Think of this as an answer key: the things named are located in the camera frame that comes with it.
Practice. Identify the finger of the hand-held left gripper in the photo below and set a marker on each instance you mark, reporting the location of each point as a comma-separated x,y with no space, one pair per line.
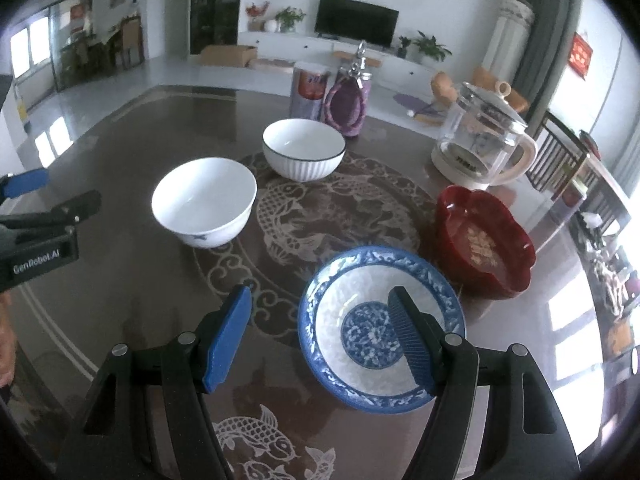
25,182
60,212

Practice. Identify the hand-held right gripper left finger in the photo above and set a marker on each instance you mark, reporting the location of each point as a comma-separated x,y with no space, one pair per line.
227,340

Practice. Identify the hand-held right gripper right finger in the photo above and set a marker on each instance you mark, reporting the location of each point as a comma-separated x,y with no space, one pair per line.
412,340

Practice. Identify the blue patterned bowl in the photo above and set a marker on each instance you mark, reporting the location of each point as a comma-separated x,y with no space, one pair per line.
350,285

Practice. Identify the white bowl blue flower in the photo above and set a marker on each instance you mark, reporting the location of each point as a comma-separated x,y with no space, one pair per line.
200,195

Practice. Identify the white ribbed bowl dark rim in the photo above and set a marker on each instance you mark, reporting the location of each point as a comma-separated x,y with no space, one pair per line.
300,142

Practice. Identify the person's left forearm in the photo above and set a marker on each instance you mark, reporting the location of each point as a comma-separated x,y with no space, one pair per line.
6,340

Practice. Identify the glass electric kettle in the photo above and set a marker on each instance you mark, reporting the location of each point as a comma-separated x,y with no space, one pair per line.
475,135

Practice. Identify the white canister dark label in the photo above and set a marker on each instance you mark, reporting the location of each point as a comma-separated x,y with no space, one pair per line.
575,197

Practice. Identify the cardboard box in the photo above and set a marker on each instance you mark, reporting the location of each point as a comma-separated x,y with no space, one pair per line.
225,55

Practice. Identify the wooden slatted bench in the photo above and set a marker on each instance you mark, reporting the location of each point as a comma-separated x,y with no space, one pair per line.
555,155

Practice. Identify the purple bottle silver cap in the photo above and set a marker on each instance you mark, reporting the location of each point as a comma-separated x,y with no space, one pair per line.
345,105

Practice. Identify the orange lounge chair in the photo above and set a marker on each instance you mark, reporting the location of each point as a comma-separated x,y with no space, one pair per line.
445,87

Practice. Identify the black display cabinet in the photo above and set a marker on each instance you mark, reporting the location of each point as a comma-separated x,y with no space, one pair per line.
217,5

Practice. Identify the white canister red print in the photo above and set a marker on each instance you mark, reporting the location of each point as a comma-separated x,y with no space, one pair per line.
305,90

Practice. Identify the red flower arrangement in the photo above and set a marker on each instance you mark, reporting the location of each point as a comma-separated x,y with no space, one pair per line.
257,12

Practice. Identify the white vase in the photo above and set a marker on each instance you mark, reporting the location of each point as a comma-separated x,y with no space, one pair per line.
270,25

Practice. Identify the white television cabinet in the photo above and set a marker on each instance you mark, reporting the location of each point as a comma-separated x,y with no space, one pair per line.
300,45

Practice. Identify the large green potted plant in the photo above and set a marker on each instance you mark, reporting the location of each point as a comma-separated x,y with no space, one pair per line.
432,47

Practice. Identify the small green potted plant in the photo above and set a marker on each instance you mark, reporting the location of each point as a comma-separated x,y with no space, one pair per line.
404,46

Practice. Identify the wooden stool metal legs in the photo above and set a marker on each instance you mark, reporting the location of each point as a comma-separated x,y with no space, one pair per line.
339,55

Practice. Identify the green leafy potted plant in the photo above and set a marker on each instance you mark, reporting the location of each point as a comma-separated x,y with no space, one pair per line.
290,17

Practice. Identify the white standing air conditioner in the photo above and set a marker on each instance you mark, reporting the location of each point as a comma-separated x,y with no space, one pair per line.
510,35

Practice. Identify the black television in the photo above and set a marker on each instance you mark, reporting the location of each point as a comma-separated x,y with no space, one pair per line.
355,17

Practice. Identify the grey curtain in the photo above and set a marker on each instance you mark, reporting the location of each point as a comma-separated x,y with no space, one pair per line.
550,35

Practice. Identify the red wall calendar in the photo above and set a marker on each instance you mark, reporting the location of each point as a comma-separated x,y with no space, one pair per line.
580,55

